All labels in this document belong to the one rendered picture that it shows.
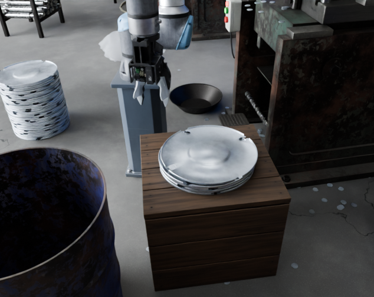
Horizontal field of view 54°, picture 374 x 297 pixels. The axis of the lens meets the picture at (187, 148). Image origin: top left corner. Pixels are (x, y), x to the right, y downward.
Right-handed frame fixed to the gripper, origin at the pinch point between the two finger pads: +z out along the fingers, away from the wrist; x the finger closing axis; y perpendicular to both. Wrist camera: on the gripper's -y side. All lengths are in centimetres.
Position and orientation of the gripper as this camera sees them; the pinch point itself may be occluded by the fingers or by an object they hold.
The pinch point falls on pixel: (153, 100)
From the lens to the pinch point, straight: 105.1
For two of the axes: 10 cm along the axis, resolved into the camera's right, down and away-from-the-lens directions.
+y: -1.9, 5.8, -7.9
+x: 9.8, 0.9, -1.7
